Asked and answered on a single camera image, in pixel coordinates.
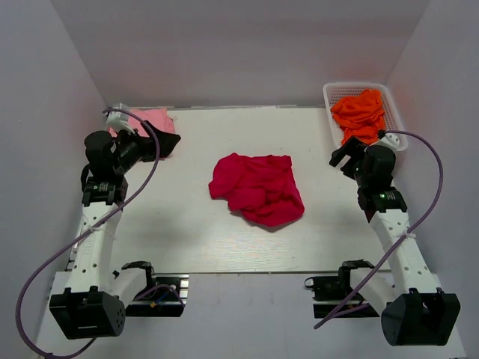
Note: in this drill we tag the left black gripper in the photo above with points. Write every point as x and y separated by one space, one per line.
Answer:
147 144

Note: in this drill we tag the white plastic basket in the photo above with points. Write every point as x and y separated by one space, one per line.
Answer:
333 92

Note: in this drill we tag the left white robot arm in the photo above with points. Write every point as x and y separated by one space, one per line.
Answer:
95 299

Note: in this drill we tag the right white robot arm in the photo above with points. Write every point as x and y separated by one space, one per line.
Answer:
414 310

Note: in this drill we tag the folded pink t shirt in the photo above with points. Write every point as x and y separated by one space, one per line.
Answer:
158 117

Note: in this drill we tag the orange t shirt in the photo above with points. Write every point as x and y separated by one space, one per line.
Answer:
360 116

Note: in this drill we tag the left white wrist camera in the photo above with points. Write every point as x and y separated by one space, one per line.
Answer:
117 120

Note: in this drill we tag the crimson red t shirt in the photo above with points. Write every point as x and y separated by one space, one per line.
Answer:
261 188

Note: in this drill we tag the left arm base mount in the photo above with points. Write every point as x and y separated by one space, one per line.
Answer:
160 300

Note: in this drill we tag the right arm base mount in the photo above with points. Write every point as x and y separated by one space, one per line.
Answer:
327 292

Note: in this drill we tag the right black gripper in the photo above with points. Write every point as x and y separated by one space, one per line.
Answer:
353 147

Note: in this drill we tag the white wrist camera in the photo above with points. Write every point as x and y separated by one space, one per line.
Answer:
117 120
389 140

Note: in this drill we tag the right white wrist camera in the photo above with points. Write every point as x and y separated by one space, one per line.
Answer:
389 140

